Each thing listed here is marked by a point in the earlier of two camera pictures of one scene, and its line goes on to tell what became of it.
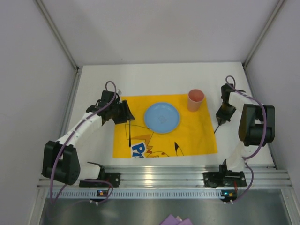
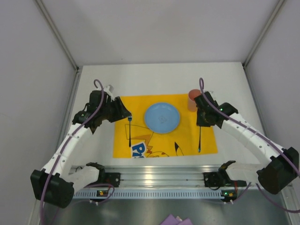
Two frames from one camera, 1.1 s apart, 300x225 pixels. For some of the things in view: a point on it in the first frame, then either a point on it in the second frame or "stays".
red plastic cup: x=195 y=97 stays
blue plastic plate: x=162 y=117 stays
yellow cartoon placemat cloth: x=195 y=133 stays
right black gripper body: x=225 y=111 to x=204 y=117
